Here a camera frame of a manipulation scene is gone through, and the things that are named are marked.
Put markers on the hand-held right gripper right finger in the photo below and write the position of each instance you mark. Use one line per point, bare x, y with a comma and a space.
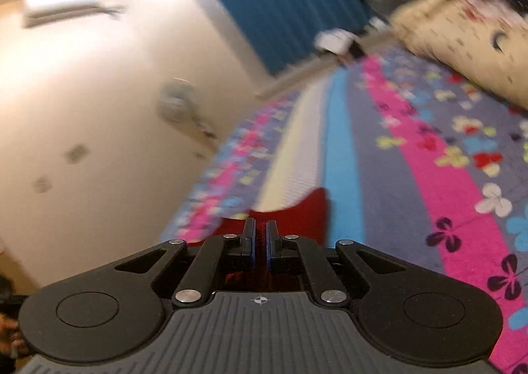
272, 242

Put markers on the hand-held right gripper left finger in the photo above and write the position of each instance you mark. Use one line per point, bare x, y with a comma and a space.
248, 242

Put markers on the red knitted sweater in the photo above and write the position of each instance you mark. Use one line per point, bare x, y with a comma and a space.
305, 213

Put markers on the person's left hand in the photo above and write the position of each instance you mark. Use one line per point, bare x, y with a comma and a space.
8, 332

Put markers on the floral striped bed sheet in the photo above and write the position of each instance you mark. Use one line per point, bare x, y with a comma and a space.
412, 192

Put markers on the white standing fan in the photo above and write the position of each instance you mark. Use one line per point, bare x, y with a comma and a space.
179, 100

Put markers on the window sill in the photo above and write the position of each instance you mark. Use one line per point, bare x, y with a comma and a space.
305, 77

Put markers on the dark hanging garment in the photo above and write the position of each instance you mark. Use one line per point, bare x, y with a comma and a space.
355, 53

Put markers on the cream star print quilt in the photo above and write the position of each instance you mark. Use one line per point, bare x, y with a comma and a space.
453, 36

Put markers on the white wall air conditioner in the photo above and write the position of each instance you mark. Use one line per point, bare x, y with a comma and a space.
62, 5

